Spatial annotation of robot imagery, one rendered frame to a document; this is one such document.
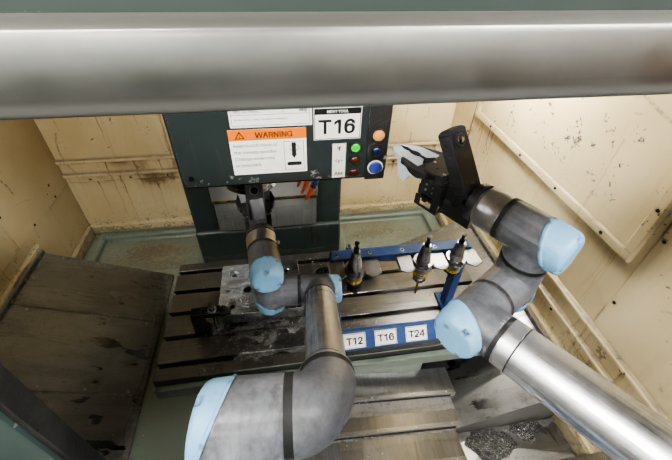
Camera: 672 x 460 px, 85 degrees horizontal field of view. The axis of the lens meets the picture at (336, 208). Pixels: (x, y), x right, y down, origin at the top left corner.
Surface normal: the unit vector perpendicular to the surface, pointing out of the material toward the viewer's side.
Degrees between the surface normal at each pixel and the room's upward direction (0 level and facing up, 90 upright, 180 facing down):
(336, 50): 90
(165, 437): 0
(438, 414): 8
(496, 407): 24
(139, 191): 90
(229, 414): 17
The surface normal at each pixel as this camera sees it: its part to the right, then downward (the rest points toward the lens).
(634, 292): -0.99, 0.07
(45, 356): 0.43, -0.74
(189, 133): 0.15, 0.63
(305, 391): 0.18, -0.83
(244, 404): 0.04, -0.69
